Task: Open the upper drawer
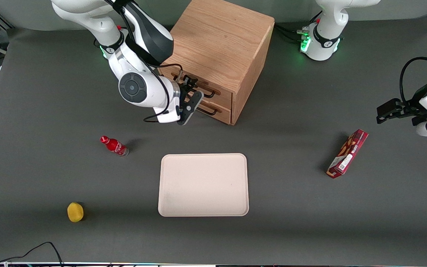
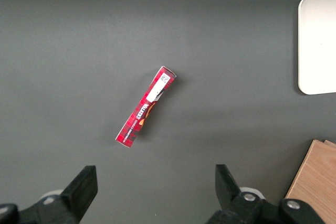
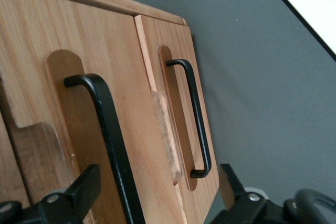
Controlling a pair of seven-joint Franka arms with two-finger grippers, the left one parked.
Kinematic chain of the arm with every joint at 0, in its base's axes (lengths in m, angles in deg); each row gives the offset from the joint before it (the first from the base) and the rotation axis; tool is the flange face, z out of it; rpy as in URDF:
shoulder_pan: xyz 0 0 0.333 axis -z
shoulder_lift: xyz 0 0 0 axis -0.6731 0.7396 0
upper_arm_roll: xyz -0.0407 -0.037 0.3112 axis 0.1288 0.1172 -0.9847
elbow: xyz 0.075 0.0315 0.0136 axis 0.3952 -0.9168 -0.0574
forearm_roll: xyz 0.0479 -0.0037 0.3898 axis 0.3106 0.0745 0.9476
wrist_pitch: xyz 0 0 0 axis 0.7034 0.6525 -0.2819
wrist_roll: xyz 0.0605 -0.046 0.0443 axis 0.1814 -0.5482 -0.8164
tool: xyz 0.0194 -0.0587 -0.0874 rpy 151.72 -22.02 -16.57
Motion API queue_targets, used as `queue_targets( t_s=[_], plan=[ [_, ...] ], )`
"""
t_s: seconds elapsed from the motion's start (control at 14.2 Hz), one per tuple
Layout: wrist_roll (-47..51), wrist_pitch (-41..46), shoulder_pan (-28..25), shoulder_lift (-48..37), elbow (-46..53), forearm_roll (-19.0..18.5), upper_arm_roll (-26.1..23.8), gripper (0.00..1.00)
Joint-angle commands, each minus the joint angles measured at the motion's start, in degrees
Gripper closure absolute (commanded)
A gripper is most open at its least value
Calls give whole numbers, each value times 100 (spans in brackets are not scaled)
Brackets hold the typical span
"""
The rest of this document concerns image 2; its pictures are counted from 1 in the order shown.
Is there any oak wooden drawer cabinet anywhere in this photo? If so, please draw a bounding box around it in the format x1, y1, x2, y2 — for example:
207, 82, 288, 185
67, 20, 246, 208
285, 139, 336, 224

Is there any red cookie box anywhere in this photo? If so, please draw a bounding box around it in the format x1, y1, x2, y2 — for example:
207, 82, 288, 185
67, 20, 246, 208
115, 66, 177, 149

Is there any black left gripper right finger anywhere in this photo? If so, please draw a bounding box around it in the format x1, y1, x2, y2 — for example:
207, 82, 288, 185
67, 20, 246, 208
207, 164, 279, 224

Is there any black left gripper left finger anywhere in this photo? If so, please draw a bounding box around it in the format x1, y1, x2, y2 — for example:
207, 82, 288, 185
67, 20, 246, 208
18, 165, 99, 224

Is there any cream plastic tray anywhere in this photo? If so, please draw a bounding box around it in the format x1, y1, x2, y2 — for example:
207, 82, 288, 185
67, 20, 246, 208
298, 0, 336, 95

